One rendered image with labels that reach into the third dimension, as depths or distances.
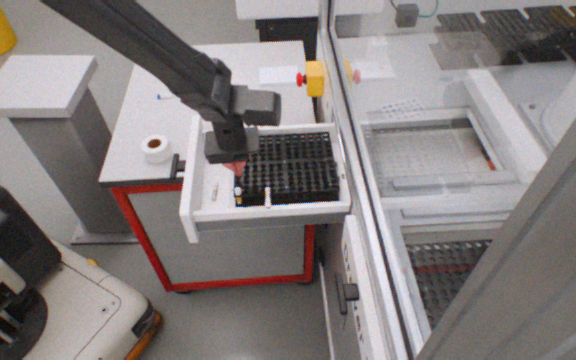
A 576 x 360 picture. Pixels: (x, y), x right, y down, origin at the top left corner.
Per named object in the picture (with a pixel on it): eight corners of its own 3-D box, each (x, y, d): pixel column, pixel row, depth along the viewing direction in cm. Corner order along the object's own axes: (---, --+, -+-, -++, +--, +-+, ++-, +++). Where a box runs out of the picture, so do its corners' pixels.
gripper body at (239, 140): (260, 157, 77) (255, 128, 72) (205, 162, 77) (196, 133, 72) (259, 133, 82) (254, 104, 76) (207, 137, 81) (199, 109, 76)
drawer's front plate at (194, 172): (190, 244, 87) (179, 214, 78) (200, 146, 106) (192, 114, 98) (198, 243, 87) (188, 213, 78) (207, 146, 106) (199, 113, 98)
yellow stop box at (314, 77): (305, 97, 115) (305, 76, 110) (302, 82, 120) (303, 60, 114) (323, 96, 115) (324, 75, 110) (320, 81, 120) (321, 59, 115)
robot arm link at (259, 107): (200, 56, 64) (193, 108, 62) (273, 58, 63) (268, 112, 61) (221, 89, 76) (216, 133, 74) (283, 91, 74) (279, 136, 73)
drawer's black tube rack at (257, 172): (236, 214, 89) (233, 195, 85) (238, 155, 101) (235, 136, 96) (337, 207, 90) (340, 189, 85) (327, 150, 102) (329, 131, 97)
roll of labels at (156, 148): (154, 167, 109) (150, 157, 106) (139, 154, 112) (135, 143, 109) (176, 153, 112) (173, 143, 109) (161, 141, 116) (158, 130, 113)
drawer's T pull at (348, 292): (340, 316, 68) (341, 313, 67) (333, 274, 73) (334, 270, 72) (362, 315, 68) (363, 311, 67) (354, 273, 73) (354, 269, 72)
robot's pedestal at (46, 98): (71, 244, 182) (-37, 110, 125) (93, 190, 202) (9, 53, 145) (140, 243, 182) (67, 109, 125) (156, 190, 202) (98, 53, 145)
